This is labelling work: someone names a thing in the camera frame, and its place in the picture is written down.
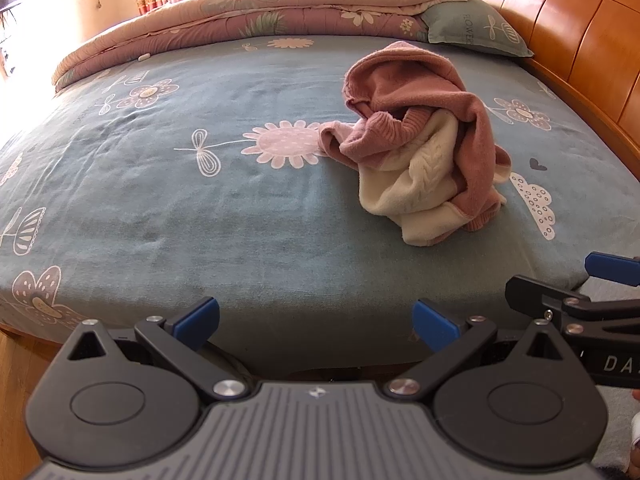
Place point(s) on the pink and white knit sweater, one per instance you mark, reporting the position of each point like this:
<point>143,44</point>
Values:
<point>425,135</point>

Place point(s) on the grey-blue printed pillow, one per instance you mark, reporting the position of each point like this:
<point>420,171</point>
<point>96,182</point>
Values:
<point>470,25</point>

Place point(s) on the wooden headboard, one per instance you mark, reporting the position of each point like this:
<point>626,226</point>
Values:
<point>575,25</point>

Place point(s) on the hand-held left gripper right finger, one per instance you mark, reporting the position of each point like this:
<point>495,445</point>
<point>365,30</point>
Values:
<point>435,327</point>

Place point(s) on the folded pink floral quilt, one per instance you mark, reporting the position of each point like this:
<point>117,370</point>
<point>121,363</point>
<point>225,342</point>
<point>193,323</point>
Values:
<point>250,10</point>

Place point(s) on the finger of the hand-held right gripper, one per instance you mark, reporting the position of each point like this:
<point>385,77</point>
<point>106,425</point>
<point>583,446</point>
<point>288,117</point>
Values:
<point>530,292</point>
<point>612,267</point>

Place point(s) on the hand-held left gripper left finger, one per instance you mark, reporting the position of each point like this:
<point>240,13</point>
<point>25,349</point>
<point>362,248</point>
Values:
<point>197,322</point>

